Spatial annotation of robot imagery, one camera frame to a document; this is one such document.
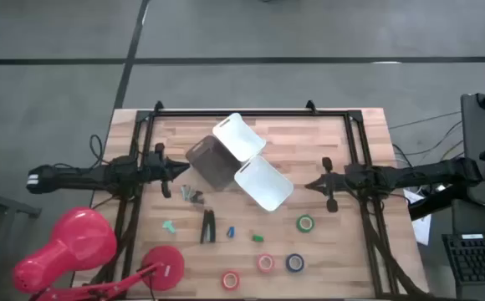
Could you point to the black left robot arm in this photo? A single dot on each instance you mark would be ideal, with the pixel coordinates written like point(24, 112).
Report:
point(75, 180)

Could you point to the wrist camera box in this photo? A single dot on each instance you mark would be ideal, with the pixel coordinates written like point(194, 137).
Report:
point(354, 173)
point(155, 163)

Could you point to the white paper sheet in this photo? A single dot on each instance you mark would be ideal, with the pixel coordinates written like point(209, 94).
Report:
point(423, 228)

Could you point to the white plastic storage bin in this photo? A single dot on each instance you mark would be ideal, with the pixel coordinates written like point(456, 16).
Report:
point(263, 182)
point(239, 136)

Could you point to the black metal table frame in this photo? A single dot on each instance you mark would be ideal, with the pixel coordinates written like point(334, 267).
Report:
point(246, 113)

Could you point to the red desk lamp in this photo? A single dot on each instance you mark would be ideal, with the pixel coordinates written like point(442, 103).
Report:
point(79, 242)

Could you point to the green mini stapler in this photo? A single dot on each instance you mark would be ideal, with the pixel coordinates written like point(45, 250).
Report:
point(258, 238)

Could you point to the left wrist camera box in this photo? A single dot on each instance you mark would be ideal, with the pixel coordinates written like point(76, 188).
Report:
point(155, 163)

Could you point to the green tape roll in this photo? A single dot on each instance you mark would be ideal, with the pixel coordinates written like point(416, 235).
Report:
point(298, 223)

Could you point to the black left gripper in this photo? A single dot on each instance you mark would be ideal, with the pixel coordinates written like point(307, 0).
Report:
point(166, 189)

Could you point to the teal staple remover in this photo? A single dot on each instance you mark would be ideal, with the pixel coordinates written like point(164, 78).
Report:
point(169, 226)

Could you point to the grey staple remover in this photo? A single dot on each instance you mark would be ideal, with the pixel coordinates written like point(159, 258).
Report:
point(186, 192)

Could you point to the black stapler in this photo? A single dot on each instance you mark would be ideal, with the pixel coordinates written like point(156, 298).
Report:
point(212, 226)

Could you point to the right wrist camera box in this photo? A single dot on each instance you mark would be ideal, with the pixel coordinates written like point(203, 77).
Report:
point(354, 173)

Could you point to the black tray with items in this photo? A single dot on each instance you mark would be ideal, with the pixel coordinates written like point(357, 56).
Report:
point(204, 226)

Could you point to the dark grey side cart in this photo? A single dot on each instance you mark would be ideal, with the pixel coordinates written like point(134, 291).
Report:
point(474, 125)

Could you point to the translucent grey storage bin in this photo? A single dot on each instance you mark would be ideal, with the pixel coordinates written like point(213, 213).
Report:
point(211, 163)

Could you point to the black computer keyboard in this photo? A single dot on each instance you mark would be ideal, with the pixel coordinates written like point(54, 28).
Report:
point(476, 259)

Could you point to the red tape roll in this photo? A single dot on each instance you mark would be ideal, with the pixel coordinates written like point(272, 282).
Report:
point(258, 263)
point(223, 281)

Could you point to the blue tape roll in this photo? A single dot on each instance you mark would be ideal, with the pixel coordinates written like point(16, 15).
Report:
point(287, 263)

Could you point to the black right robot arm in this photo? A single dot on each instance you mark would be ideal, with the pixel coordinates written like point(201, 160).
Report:
point(418, 173)

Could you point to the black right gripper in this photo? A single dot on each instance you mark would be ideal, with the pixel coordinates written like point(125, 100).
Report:
point(332, 204)

